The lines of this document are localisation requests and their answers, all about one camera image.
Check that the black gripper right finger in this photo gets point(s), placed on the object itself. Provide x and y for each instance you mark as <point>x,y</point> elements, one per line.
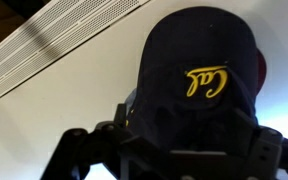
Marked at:
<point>267,150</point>

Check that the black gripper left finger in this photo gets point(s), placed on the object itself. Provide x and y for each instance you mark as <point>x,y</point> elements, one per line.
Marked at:
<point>84,153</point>

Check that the navy and grey cap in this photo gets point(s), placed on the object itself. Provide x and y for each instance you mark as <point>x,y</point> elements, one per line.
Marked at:
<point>130,100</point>

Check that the navy cap with yellow logo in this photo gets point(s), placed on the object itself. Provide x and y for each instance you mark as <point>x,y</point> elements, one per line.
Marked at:
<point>197,83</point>

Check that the dark red cap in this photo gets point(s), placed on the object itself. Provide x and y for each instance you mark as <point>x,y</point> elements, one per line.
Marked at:
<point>261,71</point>

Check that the white perforated panel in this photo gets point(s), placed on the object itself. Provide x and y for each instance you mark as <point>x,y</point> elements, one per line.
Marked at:
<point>44,43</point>

